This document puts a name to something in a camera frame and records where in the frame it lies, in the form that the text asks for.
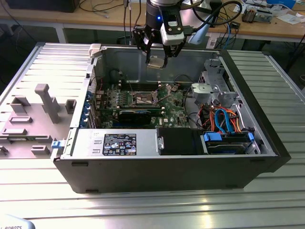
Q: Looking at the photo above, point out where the pale teach pendant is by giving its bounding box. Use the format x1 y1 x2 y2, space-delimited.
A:
0 213 37 229

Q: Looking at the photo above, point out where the black box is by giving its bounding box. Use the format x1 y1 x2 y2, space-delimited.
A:
4 0 77 13

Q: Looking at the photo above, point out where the grey parts rack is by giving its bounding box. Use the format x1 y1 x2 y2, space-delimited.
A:
0 83 77 160

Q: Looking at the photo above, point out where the metal locking lever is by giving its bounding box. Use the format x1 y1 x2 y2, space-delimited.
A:
156 91 173 105
125 74 134 94

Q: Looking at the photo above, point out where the black graphics card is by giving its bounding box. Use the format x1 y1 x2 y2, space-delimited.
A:
98 107 163 126

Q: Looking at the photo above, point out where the hard disk in blue carrier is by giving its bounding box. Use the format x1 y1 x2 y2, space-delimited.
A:
199 132 255 155

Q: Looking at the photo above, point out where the white plastic case latch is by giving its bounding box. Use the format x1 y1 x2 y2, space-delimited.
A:
89 43 107 58

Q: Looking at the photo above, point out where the silver power supply unit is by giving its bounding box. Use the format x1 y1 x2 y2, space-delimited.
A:
60 128 161 160

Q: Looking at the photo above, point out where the wooden workbench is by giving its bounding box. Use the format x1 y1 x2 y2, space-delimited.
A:
0 0 305 44

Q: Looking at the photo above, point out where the green RAM stick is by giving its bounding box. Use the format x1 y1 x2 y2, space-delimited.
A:
0 135 51 141

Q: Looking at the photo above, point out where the blue plastic case latch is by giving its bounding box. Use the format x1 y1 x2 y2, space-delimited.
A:
51 140 65 150

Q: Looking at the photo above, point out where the green motherboard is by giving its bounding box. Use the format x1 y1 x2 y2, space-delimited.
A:
94 82 193 129

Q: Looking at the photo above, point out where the CPU socket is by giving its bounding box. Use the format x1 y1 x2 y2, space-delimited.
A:
132 91 160 106

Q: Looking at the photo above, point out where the grey electronic device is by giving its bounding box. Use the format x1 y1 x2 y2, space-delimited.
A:
256 9 274 24

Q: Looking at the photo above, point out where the blue cardboard box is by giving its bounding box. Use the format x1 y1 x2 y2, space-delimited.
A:
266 0 296 7

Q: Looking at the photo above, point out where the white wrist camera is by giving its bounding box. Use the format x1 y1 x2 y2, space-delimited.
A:
160 13 187 46

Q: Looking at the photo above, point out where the blue data wire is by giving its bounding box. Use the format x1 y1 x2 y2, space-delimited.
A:
213 106 235 134

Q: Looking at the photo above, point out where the brown coil device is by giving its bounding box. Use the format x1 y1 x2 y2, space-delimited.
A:
241 6 258 24

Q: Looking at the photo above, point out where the black camera cable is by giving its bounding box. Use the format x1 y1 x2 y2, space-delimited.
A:
183 0 244 36

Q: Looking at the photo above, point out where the thin black wire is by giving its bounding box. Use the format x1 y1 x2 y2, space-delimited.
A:
175 74 193 84

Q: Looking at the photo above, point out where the silver metal drive cage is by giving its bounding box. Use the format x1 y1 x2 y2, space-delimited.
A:
191 58 242 108

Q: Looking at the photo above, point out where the white paper tag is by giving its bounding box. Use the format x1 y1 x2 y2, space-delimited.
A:
206 37 217 50

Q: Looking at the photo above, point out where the white paper stack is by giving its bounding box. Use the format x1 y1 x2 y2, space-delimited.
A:
274 13 304 25

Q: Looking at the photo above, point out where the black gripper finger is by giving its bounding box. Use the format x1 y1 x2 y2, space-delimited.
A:
163 42 184 69
132 25 153 65

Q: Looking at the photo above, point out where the black PC case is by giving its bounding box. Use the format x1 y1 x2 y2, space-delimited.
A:
52 43 292 194

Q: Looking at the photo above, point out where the orange wire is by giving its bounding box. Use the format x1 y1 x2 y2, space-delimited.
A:
224 108 240 132

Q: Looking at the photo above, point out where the silver CPU chip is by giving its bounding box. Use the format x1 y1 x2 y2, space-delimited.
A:
146 55 165 70

